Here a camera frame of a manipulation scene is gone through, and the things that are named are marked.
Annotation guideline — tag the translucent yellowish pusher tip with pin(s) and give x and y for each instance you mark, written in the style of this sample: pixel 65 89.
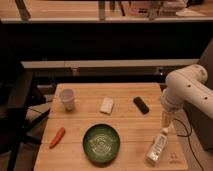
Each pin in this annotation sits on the translucent yellowish pusher tip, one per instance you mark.
pixel 167 118

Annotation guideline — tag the black eraser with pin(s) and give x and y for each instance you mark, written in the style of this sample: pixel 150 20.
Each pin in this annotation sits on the black eraser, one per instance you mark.
pixel 141 105

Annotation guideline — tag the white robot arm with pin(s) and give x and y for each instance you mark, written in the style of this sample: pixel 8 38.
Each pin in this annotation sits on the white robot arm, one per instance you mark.
pixel 186 84

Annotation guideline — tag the white plastic bottle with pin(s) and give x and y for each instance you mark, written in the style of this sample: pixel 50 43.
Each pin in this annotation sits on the white plastic bottle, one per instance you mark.
pixel 155 150

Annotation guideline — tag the green bowl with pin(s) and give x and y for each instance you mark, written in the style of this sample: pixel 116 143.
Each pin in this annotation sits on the green bowl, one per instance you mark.
pixel 101 143

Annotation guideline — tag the white paper cup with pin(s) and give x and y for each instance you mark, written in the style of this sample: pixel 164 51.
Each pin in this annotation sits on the white paper cup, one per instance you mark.
pixel 67 98

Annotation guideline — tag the orange carrot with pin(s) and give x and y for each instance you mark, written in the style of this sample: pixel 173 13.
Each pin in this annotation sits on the orange carrot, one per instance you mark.
pixel 57 137

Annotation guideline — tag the black chair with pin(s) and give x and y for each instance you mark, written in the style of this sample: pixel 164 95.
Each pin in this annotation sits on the black chair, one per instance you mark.
pixel 17 93

